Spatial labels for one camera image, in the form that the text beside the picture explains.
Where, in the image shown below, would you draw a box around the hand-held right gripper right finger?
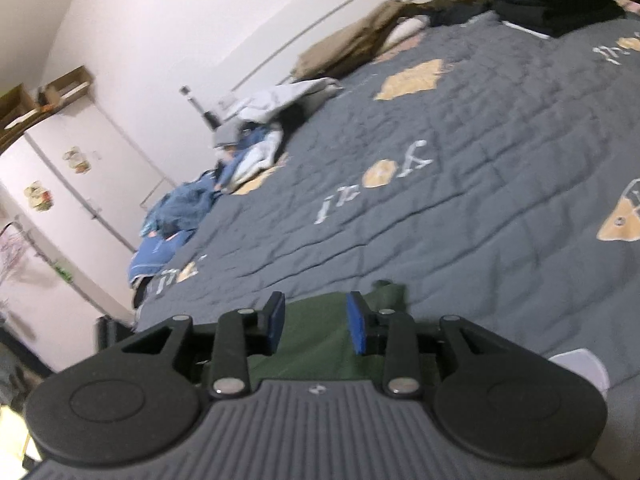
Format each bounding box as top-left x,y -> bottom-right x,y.
346,291 -> 547,401

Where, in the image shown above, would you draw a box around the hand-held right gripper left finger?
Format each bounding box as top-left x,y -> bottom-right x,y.
117,291 -> 286,400

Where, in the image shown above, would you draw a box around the dark green t-shirt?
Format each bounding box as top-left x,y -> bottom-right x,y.
200,282 -> 408,396

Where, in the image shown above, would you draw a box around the black metal clothes rack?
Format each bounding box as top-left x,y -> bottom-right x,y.
0,217 -> 42,287

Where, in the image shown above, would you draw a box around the brown folded clothes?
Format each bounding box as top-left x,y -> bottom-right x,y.
291,0 -> 437,82

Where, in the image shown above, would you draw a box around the blue printed quilt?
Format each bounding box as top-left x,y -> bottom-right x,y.
126,229 -> 202,287

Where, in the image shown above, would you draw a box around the black hanging garment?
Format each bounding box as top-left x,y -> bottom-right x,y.
131,279 -> 152,312

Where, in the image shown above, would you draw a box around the crumpled blue cloth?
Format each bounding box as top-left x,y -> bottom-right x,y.
141,169 -> 222,239

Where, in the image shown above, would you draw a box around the blue orange-printed cloth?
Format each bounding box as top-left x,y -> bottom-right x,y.
214,130 -> 262,192

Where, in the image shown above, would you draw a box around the grey printed quilt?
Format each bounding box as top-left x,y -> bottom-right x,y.
132,5 -> 640,401

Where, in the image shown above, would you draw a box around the white folded cloth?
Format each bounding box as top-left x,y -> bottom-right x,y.
234,129 -> 287,187

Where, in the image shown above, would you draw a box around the grey sweatshirt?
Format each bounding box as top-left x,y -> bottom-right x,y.
211,122 -> 247,149

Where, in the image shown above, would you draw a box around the white wardrobe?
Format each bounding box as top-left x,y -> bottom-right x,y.
0,94 -> 177,377

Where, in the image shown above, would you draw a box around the black hairbrush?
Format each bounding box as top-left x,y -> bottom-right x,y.
179,85 -> 222,129

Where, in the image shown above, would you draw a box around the light grey hoodie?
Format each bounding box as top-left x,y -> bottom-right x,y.
224,77 -> 347,127

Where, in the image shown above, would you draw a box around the cartoon wardrobe sticker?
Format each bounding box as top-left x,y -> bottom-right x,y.
23,180 -> 56,214
61,145 -> 92,176

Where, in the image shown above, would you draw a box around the cream cloth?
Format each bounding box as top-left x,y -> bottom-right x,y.
386,14 -> 432,44

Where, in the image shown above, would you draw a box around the cardboard box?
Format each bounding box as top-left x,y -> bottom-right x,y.
0,83 -> 39,132
36,65 -> 97,112

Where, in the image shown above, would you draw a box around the white bed headboard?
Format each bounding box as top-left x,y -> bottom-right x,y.
234,0 -> 502,92

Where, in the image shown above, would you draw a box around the black cloth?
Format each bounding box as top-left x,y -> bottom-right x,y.
429,2 -> 502,29

